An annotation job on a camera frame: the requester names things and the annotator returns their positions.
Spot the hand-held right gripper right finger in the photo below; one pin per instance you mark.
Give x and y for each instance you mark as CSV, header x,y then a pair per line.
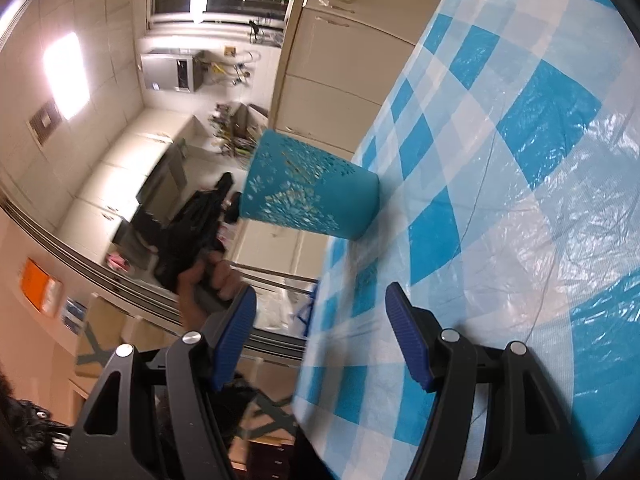
x,y
407,340

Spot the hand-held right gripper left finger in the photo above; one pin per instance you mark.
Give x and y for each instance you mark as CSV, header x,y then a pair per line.
x,y
232,335

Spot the teal plastic basket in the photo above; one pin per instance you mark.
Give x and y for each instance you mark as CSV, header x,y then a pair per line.
x,y
320,195

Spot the person's left hand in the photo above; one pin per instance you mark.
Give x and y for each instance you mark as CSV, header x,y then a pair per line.
x,y
187,295

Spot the range hood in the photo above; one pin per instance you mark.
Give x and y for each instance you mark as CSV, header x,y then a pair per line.
x,y
150,200

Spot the cream upper cabinets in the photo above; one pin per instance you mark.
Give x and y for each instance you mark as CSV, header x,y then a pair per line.
x,y
125,150

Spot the silver water heater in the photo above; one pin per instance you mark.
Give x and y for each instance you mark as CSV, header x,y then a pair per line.
x,y
165,70

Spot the ceiling vent grille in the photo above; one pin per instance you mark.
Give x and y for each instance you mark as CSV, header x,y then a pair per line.
x,y
45,120

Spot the blue checkered tablecloth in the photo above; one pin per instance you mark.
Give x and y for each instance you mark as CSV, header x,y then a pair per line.
x,y
500,160

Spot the ceiling light panel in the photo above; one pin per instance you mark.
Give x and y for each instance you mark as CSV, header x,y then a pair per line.
x,y
62,72

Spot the cream base cabinets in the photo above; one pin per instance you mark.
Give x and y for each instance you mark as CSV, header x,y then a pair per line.
x,y
330,75

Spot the dark fuzzy cloth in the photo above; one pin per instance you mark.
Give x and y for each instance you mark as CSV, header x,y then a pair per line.
x,y
25,425

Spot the pink wall stickers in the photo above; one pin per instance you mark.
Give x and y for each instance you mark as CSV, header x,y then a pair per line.
x,y
117,260

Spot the metal sliding door frame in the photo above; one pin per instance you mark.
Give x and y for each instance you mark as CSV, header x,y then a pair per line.
x,y
100,270

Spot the wall utensil rack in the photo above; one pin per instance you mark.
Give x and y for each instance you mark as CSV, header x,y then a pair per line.
x,y
240,130

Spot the orange wall sign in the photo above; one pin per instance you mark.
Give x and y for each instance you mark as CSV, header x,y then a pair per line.
x,y
40,285

